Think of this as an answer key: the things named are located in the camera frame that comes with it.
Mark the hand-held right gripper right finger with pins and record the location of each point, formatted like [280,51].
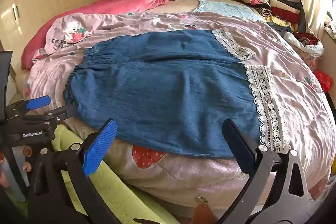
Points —
[241,150]

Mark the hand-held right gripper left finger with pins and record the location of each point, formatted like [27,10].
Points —
[99,145]

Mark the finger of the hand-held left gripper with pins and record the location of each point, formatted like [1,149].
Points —
[38,102]
[63,112]

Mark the blue denim pants lace trim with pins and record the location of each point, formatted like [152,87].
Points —
[157,87]

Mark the green fleece blanket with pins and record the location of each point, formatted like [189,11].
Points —
[118,187]

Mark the pink strawberry print duvet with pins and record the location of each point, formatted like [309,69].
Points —
[288,61]

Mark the red bag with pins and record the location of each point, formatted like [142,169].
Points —
[324,81]

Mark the coral pink blanket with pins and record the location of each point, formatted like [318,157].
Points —
[110,3]

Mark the white plastic bag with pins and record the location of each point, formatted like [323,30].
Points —
[312,49]

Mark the light blue cloth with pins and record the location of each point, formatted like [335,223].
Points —
[225,10]

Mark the pile of folded clothes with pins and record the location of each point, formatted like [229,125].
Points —
[278,3]

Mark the clothes on windowsill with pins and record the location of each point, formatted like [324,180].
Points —
[330,24]

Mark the beige pillow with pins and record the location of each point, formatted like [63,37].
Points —
[176,6]

